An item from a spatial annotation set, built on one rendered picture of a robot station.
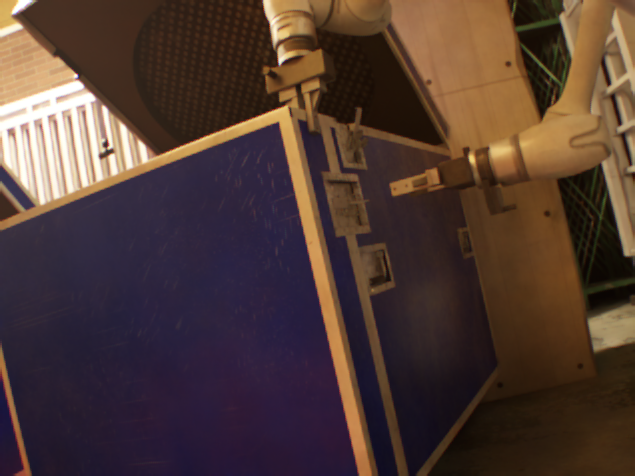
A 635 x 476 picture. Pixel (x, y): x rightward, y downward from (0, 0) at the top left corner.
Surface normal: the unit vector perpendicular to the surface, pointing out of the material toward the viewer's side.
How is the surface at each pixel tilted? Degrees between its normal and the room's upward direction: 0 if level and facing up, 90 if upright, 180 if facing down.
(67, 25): 142
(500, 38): 90
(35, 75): 90
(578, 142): 95
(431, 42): 90
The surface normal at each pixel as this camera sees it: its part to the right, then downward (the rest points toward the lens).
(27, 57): -0.13, -0.02
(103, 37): -0.11, 0.81
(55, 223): -0.47, 0.07
